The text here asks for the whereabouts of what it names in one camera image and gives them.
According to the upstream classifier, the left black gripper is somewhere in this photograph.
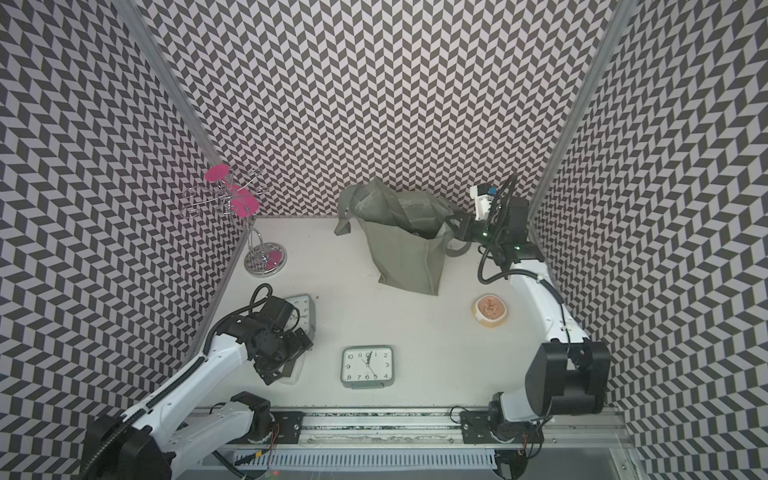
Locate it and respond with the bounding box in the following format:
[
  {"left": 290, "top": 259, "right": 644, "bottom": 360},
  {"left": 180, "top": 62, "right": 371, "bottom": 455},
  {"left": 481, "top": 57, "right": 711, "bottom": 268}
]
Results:
[{"left": 256, "top": 327, "right": 314, "bottom": 385}]

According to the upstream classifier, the green canvas bag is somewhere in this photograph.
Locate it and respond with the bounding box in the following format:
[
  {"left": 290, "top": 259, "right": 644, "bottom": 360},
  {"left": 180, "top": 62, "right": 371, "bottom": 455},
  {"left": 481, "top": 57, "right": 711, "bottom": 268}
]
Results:
[{"left": 334, "top": 178, "right": 471, "bottom": 296}]

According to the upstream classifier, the small grey digital clock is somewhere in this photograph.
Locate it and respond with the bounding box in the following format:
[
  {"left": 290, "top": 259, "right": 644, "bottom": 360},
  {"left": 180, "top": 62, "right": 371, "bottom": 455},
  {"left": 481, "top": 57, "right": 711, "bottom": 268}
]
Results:
[{"left": 277, "top": 354, "right": 305, "bottom": 385}]

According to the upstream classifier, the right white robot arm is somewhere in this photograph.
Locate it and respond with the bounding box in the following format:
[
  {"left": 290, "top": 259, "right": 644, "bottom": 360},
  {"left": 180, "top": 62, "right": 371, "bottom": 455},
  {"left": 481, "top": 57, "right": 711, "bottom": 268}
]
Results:
[{"left": 449, "top": 175, "right": 612, "bottom": 447}]

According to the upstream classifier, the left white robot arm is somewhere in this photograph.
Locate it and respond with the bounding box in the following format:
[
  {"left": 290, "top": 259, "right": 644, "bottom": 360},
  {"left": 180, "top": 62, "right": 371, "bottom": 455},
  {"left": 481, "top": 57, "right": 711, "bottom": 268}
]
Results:
[{"left": 79, "top": 284, "right": 316, "bottom": 479}]

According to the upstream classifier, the grey-green tall analog clock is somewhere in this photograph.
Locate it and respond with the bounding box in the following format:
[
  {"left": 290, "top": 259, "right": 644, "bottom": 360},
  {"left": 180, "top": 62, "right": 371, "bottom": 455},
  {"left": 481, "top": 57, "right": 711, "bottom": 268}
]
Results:
[{"left": 285, "top": 294, "right": 316, "bottom": 341}]

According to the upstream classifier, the grey-green large analog clock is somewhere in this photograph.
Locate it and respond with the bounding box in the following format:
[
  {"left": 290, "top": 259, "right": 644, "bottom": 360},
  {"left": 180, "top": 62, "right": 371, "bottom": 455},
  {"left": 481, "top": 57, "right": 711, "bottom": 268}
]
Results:
[{"left": 340, "top": 345, "right": 395, "bottom": 389}]

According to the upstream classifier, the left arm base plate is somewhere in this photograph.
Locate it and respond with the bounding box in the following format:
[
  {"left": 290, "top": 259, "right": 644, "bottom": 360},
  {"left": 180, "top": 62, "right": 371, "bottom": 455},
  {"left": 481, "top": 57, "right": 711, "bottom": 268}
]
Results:
[{"left": 227, "top": 410, "right": 305, "bottom": 446}]

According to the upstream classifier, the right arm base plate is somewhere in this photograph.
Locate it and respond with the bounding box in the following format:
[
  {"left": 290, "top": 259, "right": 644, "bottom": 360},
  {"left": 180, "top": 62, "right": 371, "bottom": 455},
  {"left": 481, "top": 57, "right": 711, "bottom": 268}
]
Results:
[{"left": 457, "top": 410, "right": 544, "bottom": 446}]

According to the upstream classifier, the aluminium front rail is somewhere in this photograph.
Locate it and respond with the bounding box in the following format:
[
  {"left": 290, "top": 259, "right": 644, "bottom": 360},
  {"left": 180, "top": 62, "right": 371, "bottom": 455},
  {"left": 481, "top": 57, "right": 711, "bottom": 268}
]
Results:
[{"left": 128, "top": 406, "right": 634, "bottom": 451}]

